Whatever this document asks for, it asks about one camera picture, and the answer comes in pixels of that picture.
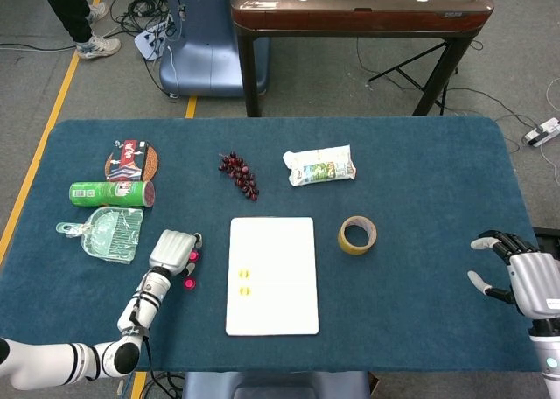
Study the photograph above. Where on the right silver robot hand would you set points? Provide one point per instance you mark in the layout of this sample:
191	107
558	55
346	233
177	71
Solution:
538	281

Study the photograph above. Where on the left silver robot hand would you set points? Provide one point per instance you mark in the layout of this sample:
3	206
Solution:
172	250

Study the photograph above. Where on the pink chip disc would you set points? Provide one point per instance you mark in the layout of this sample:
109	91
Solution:
189	284
195	255

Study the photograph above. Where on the orange chip disc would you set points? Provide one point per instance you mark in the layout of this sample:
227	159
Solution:
244	290
244	273

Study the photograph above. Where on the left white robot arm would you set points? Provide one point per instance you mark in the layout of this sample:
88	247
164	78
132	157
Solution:
44	359

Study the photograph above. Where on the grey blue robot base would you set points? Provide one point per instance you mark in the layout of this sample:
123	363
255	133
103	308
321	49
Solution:
275	386

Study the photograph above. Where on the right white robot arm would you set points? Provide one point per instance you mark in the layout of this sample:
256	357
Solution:
547	359

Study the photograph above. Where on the white rectangular board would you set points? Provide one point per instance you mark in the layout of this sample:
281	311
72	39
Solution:
280	250

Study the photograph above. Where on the green dustpan in plastic wrap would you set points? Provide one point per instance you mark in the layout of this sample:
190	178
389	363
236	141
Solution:
109	237

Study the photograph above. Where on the green chips can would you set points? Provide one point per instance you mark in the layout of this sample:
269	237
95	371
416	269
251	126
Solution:
109	193

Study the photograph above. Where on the round woven coaster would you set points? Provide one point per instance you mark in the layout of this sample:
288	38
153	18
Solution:
151	165

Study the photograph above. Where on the dark red grape bunch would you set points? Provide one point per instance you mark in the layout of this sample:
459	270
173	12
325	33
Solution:
240	176

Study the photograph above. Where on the red black printed box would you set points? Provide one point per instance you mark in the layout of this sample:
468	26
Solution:
127	160

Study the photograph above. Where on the blue table cloth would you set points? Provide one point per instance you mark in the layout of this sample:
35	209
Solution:
415	241

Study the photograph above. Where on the white power strip black plug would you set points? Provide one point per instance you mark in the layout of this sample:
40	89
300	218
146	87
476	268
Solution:
544	132

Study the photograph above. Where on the white green snack bag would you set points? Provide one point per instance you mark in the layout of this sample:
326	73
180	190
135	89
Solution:
319	167

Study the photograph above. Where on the yellow packing tape roll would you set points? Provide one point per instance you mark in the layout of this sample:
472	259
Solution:
350	247

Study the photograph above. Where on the white power strip with plugs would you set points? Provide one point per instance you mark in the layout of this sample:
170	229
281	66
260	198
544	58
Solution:
149	44

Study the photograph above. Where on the standing person in black trousers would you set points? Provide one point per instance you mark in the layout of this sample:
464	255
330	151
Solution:
72	14

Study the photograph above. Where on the brown mahjong table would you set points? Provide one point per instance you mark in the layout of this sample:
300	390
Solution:
350	20

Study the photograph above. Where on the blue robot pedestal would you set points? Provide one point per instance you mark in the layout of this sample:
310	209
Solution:
205	58

